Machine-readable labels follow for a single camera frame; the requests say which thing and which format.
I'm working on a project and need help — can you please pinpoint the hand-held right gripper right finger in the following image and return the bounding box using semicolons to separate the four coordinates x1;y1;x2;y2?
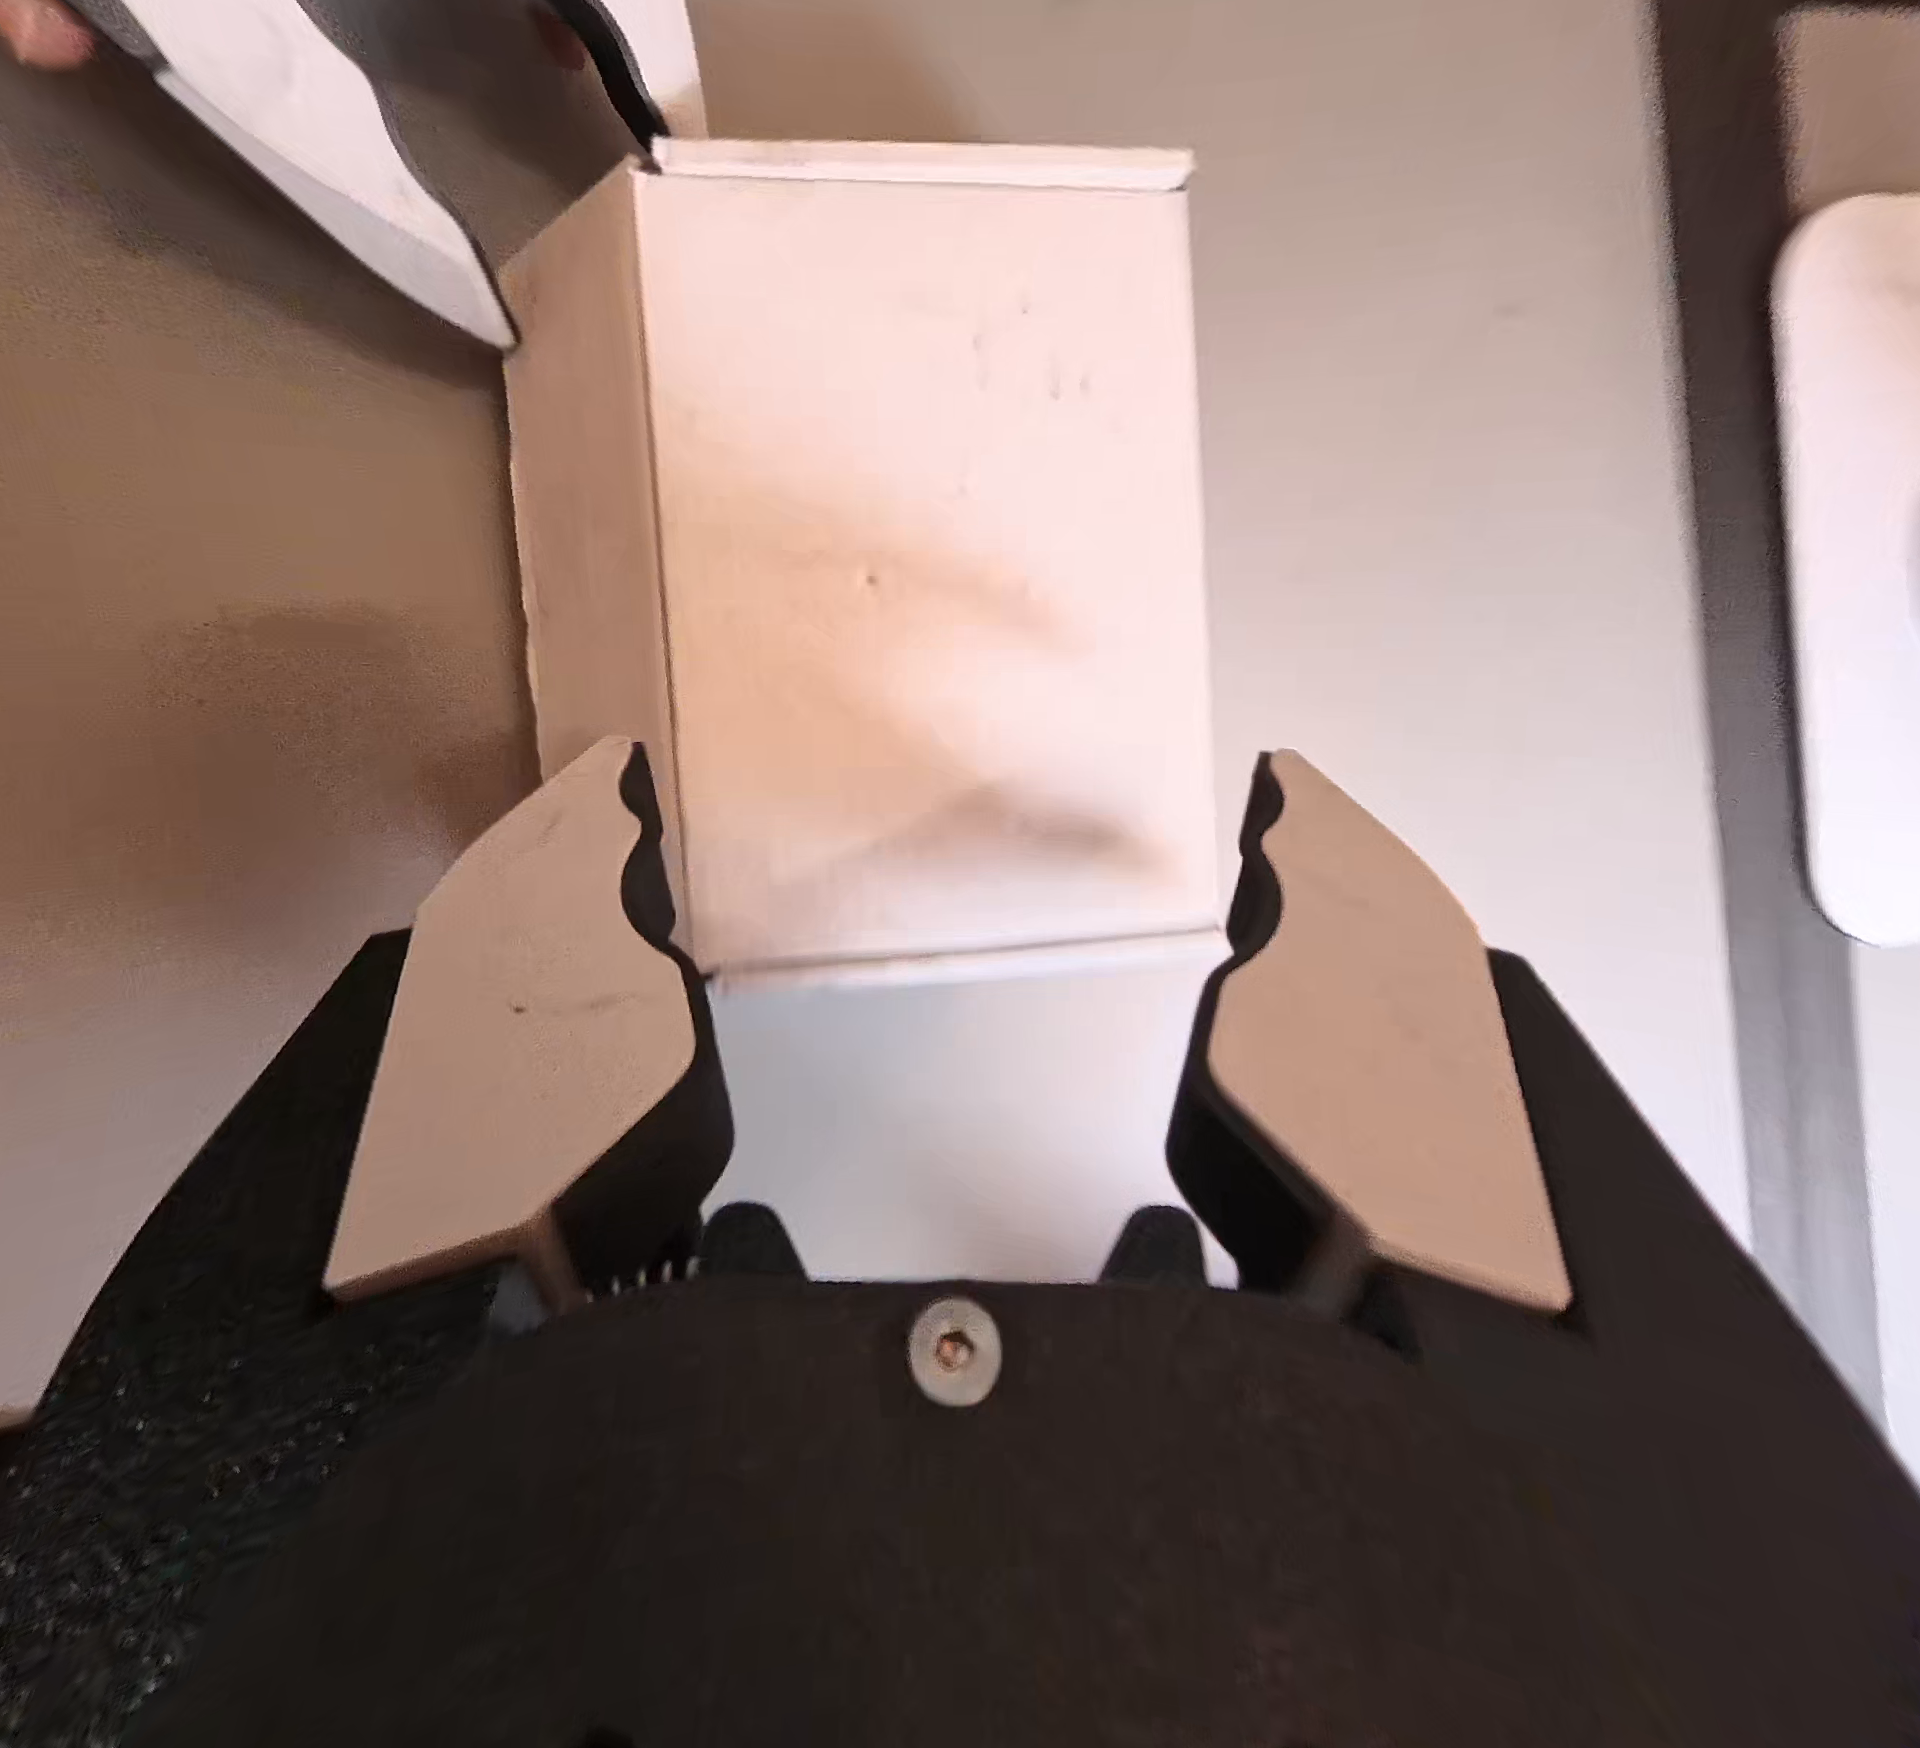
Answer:
1167;750;1573;1315

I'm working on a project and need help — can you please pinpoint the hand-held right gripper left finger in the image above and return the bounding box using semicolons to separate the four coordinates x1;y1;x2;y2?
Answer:
323;735;738;1309

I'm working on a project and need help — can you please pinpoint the white cardboard box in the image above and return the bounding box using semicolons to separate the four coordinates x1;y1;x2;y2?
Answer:
501;134;1225;1001

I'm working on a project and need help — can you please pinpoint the person's left hand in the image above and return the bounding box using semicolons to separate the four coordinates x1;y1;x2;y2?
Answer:
0;0;98;73

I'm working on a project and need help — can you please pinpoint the white rounded object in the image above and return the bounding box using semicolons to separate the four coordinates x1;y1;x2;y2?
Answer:
1771;191;1920;951

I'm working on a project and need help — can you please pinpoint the pale grey flat object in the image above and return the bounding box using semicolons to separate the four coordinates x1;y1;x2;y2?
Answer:
1774;3;1920;198

